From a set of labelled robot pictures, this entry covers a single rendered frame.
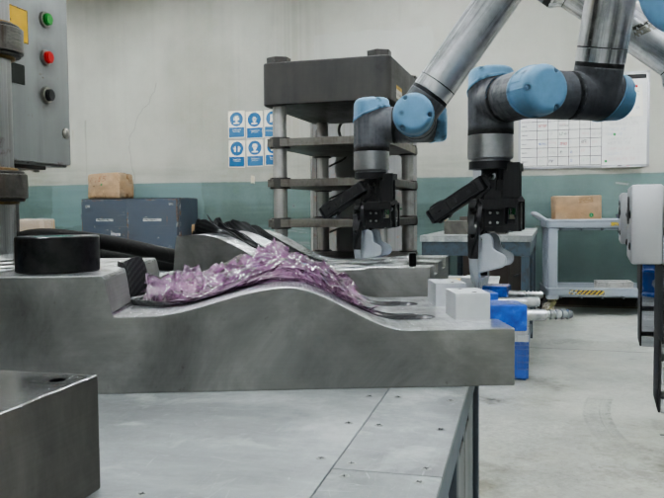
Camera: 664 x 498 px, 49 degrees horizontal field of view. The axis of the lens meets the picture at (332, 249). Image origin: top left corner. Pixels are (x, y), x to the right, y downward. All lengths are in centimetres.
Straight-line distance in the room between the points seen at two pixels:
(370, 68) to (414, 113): 379
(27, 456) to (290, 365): 33
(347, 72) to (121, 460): 476
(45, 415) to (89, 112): 888
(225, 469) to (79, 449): 10
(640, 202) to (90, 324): 60
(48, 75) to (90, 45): 765
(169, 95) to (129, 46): 76
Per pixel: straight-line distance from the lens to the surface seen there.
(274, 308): 69
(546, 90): 114
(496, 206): 122
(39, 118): 170
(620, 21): 123
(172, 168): 865
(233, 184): 830
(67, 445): 45
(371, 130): 152
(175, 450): 55
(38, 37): 173
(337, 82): 520
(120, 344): 71
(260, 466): 51
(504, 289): 124
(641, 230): 90
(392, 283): 101
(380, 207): 151
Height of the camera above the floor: 97
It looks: 3 degrees down
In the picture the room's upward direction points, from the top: 1 degrees counter-clockwise
